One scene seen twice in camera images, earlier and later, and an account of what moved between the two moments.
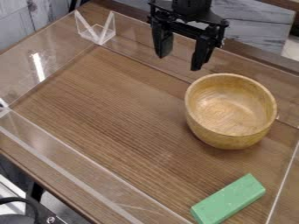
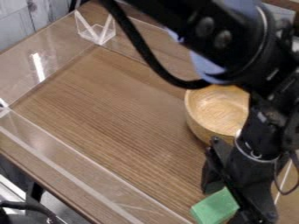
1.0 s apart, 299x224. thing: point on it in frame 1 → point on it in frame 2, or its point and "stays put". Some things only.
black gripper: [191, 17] → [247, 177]
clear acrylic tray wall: [95, 192] stays put
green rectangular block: [228, 200] stays put
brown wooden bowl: [229, 110] stays put
